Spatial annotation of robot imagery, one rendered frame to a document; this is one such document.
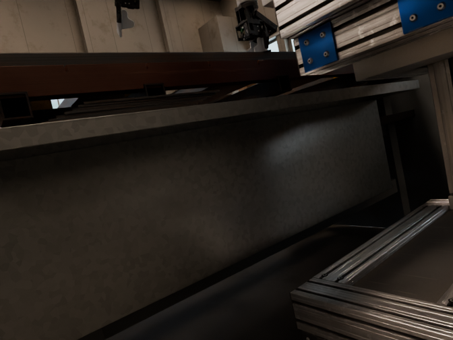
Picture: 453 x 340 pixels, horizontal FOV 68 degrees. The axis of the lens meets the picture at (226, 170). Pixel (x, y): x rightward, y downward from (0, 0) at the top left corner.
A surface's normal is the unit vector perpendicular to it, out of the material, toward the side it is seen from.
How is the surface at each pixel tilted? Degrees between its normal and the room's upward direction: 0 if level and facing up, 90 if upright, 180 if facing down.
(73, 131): 90
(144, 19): 90
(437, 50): 90
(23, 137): 90
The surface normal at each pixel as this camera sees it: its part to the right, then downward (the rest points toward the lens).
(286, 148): 0.58, -0.07
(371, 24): -0.76, 0.21
